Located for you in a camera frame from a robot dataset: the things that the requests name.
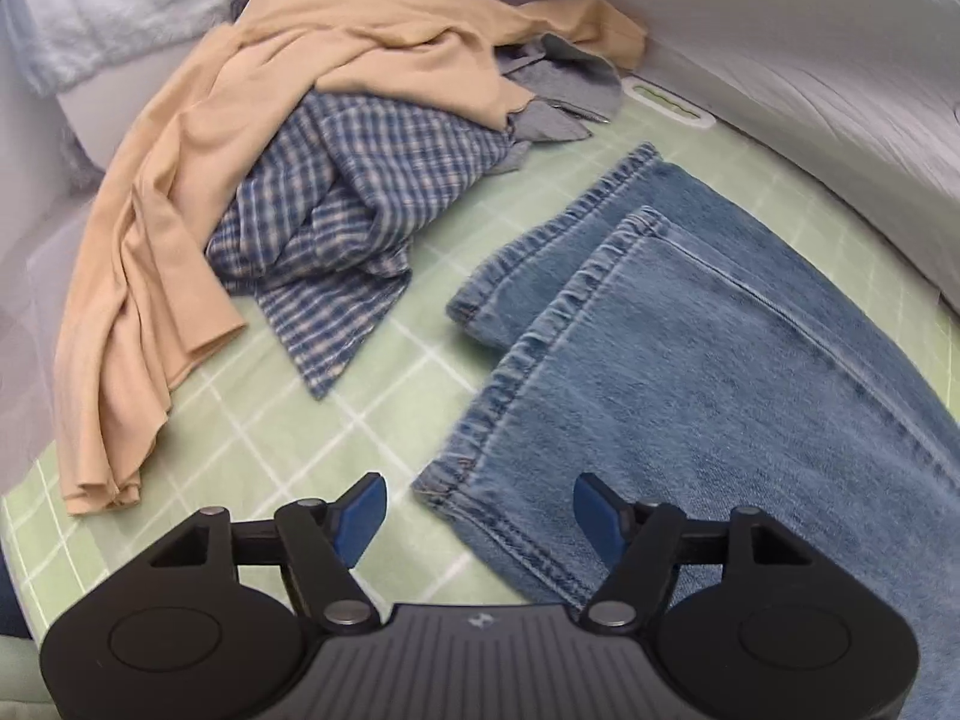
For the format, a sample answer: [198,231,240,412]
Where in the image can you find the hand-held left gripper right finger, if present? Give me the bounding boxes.
[574,472,817,631]

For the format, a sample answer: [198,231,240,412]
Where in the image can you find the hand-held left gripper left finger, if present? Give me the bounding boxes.
[148,472,389,629]

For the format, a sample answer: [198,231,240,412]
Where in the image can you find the white panel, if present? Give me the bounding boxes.
[58,52,226,170]

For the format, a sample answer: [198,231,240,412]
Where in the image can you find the green grid mat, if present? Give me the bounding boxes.
[0,79,960,620]

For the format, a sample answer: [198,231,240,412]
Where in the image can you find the teal fabric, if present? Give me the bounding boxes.
[0,540,35,642]

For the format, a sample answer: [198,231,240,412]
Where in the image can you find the pale green cloth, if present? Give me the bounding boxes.
[0,634,57,720]

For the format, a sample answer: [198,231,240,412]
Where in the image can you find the blue plaid shirt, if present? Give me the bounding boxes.
[204,34,623,400]

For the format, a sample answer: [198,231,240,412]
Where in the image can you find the beige garment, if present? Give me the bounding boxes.
[54,0,647,517]

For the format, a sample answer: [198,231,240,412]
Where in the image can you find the light blue printed bedsheet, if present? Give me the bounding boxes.
[0,0,960,308]

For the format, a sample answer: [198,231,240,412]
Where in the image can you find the blue denim jeans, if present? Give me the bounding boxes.
[411,142,960,720]

